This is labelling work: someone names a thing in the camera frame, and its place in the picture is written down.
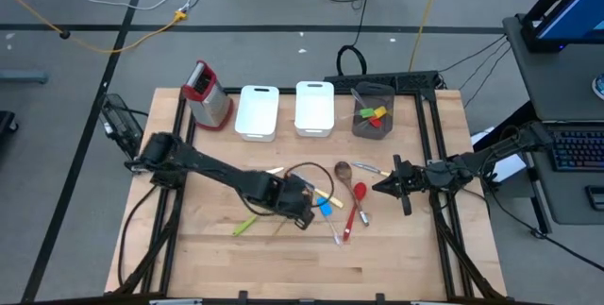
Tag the black perforated metal bar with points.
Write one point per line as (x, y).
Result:
(377, 80)

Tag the brown wooden spoon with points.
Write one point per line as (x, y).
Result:
(343, 170)

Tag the lime green silicone spoon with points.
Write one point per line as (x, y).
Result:
(244, 225)

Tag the white plastic bin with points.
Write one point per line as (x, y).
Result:
(313, 111)
(257, 111)

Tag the red silicone spoon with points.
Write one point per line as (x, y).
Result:
(359, 191)

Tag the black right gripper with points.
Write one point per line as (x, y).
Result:
(415, 180)

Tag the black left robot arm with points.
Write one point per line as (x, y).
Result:
(212, 168)

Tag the steel box grater red trim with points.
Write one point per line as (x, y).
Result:
(212, 106)

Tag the gray furniture foot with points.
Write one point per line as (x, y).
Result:
(23, 77)

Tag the gray translucent plastic bin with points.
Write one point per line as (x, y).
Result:
(373, 132)

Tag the white paper sheet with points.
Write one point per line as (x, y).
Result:
(507, 168)

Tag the black aluminium table frame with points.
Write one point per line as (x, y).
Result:
(420, 121)

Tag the gray computer desk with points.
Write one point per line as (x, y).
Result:
(557, 88)

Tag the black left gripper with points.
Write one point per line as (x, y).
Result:
(290, 196)

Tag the blue white round object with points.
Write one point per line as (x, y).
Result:
(599, 87)

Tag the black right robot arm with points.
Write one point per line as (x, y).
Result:
(491, 151)

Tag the black backlit keyboard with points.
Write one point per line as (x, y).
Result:
(578, 149)

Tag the black device on desk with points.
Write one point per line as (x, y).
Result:
(595, 197)

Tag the black mesh box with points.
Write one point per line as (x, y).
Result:
(120, 121)

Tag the black computer monitor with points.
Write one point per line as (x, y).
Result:
(575, 12)

